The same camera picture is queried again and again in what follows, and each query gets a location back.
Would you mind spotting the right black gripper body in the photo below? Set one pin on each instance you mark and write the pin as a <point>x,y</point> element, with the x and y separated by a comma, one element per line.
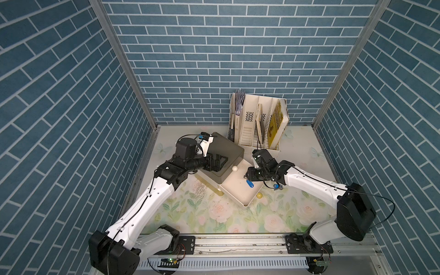
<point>257,174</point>

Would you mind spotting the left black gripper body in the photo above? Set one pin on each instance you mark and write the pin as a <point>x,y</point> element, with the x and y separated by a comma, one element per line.
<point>208,166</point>

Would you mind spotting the olive and cream drawer cabinet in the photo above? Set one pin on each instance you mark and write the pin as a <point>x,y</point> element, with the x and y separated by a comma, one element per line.
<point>226,154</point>

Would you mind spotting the blue tag key bunch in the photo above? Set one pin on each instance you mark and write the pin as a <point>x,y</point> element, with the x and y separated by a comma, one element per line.
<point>249,183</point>

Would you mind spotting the cream drawer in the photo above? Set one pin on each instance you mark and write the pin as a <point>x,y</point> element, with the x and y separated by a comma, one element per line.
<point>236,188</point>

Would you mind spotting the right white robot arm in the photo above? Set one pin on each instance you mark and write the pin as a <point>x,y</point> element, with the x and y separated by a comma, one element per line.
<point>354,211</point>

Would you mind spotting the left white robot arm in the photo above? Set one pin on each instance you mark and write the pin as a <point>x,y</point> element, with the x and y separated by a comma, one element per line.
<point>119,249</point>

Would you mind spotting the floral table mat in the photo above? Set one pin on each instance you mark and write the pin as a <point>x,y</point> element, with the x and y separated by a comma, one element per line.
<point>195,209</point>

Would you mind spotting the white file organizer rack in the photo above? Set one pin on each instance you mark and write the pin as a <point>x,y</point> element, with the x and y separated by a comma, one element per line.
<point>247,131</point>

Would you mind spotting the yellow cover book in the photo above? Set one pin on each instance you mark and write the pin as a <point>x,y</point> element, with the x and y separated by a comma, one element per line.
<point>277,123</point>

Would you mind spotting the blue spine book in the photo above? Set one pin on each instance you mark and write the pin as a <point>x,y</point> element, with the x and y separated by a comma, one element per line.
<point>237,103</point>

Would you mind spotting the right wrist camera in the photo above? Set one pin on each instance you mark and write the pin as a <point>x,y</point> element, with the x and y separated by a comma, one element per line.
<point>259,155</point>

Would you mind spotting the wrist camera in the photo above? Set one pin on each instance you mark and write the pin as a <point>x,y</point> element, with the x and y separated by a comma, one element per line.
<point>205,140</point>
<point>259,155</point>

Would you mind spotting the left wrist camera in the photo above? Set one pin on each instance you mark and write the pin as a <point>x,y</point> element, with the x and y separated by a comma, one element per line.
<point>205,140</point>

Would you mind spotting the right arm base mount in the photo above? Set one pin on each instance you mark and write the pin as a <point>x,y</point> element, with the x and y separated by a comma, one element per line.
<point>303,243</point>

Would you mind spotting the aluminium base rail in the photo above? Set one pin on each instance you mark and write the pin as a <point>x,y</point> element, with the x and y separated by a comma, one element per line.
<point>248,245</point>

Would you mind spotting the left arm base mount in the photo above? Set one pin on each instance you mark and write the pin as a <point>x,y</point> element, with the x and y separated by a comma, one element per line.
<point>179,243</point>

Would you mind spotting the left metal corner post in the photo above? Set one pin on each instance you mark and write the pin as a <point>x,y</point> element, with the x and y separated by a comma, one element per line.
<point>104,20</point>

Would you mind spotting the metal corner post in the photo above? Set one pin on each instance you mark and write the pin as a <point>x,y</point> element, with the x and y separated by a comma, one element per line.
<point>104,20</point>
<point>372,22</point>

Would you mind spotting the right metal corner post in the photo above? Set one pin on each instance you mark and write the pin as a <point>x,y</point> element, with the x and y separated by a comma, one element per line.
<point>372,22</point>

